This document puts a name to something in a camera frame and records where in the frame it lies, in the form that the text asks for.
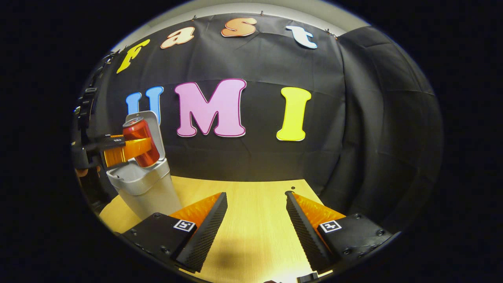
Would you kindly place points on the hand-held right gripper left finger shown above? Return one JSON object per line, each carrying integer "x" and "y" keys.
{"x": 204, "y": 236}

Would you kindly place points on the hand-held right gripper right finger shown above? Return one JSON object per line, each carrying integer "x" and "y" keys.
{"x": 306, "y": 236}

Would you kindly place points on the red pop can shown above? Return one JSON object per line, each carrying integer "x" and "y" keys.
{"x": 137, "y": 127}

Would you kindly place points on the grey desktop garbage bin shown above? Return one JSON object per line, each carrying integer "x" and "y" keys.
{"x": 147, "y": 192}

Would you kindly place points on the wooden desktop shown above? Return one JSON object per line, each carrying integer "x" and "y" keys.
{"x": 251, "y": 212}

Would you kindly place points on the black backdrop cloth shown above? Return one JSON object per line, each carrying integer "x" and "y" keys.
{"x": 353, "y": 118}

